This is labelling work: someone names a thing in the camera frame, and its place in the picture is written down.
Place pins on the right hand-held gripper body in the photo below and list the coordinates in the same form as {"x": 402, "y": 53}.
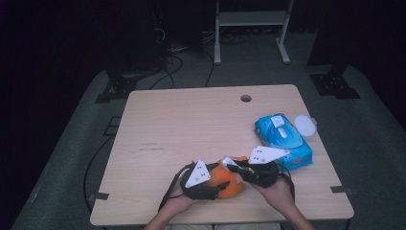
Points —
{"x": 265, "y": 172}

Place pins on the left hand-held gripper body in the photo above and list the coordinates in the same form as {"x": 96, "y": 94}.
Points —
{"x": 198, "y": 175}

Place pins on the orange plush toy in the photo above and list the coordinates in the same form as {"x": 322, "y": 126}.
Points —
{"x": 234, "y": 189}

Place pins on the blue wet wipes pack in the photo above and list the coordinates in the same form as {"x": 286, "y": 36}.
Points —
{"x": 300, "y": 150}

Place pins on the person's right hand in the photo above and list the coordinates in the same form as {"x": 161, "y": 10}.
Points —
{"x": 277, "y": 195}

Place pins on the person's left hand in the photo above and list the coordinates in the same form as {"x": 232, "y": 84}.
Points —
{"x": 180, "y": 201}

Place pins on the white round lid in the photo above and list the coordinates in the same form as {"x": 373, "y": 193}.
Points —
{"x": 304, "y": 125}

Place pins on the grey tape piece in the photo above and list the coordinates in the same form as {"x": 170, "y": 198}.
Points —
{"x": 340, "y": 189}
{"x": 100, "y": 195}

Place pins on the black stand base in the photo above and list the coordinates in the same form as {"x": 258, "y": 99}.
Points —
{"x": 333, "y": 86}
{"x": 119, "y": 86}

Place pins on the white metal stand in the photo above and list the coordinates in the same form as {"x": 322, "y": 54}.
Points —
{"x": 250, "y": 18}

